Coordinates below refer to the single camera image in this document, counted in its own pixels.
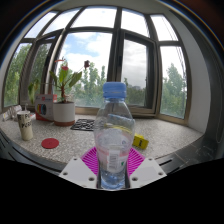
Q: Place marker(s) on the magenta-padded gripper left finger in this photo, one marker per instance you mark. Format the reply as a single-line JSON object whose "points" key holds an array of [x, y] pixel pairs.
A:
{"points": [[78, 173]]}

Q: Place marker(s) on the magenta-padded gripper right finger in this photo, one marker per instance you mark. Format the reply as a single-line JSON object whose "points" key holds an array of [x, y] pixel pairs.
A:
{"points": [[146, 173]]}

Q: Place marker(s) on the clear blue-capped water bottle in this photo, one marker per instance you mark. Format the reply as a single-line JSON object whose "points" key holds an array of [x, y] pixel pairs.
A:
{"points": [[113, 133]]}

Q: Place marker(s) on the long yellow glue box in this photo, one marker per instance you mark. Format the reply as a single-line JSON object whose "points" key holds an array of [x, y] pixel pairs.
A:
{"points": [[141, 141]]}

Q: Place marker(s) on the flat round red coaster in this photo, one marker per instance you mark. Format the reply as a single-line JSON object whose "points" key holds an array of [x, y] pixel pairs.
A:
{"points": [[50, 143]]}

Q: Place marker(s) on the black lattice trivet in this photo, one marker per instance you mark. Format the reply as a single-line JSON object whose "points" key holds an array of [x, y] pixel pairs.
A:
{"points": [[82, 124]]}

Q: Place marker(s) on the red-flowered plant in white pot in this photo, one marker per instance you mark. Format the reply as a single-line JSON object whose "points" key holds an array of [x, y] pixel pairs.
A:
{"points": [[64, 113]]}

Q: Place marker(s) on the black slatted ledge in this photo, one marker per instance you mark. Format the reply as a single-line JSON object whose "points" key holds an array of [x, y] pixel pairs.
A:
{"points": [[13, 151]]}

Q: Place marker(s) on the white cup with black letters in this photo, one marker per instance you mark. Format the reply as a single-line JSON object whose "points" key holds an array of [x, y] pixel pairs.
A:
{"points": [[25, 126]]}

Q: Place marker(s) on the white and red filament box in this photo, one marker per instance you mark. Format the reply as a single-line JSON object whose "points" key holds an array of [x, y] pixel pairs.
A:
{"points": [[45, 107]]}

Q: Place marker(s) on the small white packets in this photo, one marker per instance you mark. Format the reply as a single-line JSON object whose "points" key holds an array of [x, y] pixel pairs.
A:
{"points": [[11, 112]]}

